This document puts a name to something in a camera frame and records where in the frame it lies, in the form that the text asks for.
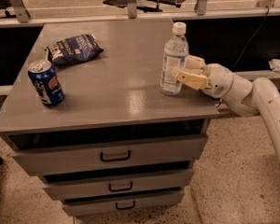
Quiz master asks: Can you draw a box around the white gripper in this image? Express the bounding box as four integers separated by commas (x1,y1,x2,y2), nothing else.
175,55,234,98

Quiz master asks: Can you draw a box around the clear plastic water bottle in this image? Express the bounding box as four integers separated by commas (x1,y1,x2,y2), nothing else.
161,21,189,96

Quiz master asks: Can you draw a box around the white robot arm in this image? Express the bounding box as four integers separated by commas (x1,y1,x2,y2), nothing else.
170,55,280,163

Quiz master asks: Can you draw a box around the white packet on ledge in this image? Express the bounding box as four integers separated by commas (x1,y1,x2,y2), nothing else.
269,59,280,72

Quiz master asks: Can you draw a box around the grey drawer cabinet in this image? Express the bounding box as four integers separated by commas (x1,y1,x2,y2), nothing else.
0,20,217,205

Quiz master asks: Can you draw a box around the dark blue chip bag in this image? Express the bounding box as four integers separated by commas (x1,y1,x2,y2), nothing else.
47,34,104,67

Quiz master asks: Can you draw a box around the blue soda can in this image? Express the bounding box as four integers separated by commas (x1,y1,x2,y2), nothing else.
28,60,65,106

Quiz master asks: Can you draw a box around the middle grey drawer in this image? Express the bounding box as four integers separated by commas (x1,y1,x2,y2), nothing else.
43,168,193,201

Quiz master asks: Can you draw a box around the grey drawer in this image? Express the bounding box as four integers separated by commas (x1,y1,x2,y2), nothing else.
43,168,193,201
13,133,207,175
63,189,184,217

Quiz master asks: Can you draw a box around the bottom grey drawer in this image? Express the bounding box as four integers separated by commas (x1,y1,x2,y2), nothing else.
63,189,184,217

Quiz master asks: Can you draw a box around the top grey drawer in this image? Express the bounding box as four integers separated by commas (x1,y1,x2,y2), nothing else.
13,133,207,175

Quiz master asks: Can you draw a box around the black cable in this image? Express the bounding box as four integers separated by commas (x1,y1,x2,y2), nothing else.
230,5,271,72

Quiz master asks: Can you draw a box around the metal railing frame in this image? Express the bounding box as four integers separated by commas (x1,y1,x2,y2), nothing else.
0,0,280,28

